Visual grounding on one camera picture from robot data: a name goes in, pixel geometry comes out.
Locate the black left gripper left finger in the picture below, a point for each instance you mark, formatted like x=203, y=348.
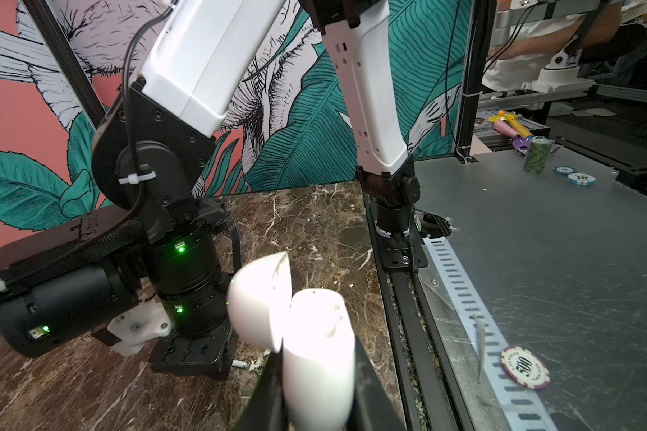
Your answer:
x=266, y=407

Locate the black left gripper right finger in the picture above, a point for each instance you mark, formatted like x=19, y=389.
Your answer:
x=371, y=409

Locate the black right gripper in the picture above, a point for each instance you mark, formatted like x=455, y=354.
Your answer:
x=210, y=356

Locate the white round earbud case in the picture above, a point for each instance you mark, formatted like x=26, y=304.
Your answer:
x=310, y=329

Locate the white red poker chip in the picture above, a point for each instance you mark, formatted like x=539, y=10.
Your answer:
x=525, y=368

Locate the teal white poker chip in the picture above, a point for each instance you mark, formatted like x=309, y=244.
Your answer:
x=564, y=170

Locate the green poker chip stack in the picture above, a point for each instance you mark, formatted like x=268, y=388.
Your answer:
x=537, y=155

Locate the seated person white shirt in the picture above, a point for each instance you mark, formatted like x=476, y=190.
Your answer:
x=538, y=42

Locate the black front mounting rail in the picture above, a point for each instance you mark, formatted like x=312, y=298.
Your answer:
x=430, y=393

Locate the white slotted cable duct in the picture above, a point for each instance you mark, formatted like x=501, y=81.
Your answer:
x=521, y=408

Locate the black right corner frame post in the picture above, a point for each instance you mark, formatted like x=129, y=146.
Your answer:
x=55, y=39

